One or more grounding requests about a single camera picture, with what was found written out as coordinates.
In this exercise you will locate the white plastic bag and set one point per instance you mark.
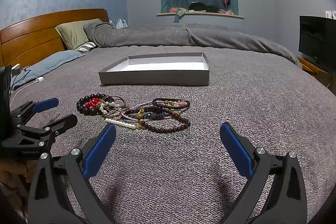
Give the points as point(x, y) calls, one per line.
point(121, 23)

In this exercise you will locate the grey cardboard box tray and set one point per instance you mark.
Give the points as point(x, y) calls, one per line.
point(175, 69)

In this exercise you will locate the red bead charm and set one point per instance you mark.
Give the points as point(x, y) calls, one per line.
point(94, 103)

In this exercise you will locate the blue pillow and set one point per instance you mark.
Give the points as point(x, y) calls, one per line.
point(43, 67)

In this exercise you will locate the olive green pillow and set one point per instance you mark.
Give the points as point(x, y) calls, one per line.
point(72, 33)

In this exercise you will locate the wooden headboard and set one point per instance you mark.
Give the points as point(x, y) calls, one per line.
point(32, 40)

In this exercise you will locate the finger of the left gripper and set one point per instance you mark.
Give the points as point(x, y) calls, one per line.
point(57, 127)
point(29, 109)

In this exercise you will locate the black clothes pile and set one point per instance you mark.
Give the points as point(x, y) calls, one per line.
point(200, 6)

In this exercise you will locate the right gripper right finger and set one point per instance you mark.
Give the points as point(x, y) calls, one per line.
point(286, 201)

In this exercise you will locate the wooden window sill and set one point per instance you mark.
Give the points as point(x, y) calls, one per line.
point(202, 14)

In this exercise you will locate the silver ring bangle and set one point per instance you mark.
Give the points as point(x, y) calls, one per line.
point(113, 102)

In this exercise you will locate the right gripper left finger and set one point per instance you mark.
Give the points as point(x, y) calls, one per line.
point(48, 199)

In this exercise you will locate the person's left hand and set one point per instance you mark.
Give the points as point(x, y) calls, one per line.
point(10, 168)

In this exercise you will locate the wooden tv stand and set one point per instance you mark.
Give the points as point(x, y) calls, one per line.
point(324, 77)

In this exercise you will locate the black television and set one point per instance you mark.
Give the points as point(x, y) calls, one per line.
point(317, 39)

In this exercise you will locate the grey rolled duvet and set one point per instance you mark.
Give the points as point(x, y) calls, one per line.
point(105, 35)

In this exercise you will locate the white wall hook rack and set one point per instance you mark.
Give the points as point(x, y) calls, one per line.
point(330, 14)

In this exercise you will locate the striped pillow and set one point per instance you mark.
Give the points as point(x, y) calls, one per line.
point(86, 47)

